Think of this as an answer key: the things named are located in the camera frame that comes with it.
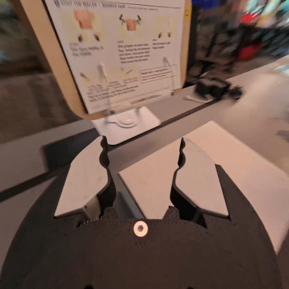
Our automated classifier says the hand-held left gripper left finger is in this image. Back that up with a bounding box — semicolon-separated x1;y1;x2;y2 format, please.
54;135;117;223

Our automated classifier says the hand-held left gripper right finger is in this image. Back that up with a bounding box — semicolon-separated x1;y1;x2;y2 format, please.
170;137;229;223

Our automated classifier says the white cardboard mailer box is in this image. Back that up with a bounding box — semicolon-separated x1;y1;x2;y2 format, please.
117;121;289;254

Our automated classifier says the black charger block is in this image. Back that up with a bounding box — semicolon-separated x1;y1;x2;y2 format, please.
195;78;231;100

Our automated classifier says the wooden display board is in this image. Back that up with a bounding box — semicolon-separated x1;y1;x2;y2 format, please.
19;0;193;120

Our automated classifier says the printed instruction sheet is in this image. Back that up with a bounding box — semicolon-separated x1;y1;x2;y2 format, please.
44;0;186;115

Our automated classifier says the white USB cable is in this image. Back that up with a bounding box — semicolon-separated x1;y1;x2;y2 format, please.
183;95;214;104

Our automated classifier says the white-tipped wire clip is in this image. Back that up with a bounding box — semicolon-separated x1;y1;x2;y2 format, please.
97;64;114;116
163;56;178;96

